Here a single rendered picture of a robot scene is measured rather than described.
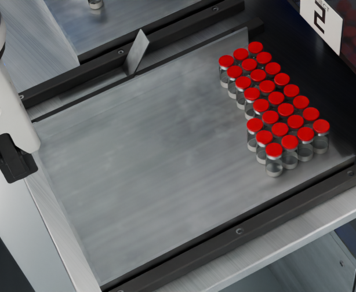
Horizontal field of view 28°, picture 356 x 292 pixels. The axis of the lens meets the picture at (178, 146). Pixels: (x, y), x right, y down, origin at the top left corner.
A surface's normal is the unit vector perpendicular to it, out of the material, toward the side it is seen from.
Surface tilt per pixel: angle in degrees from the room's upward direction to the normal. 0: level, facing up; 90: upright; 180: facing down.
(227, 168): 0
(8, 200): 0
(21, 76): 0
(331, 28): 90
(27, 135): 86
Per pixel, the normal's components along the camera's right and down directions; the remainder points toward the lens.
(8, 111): 0.60, 0.52
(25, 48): -0.11, -0.58
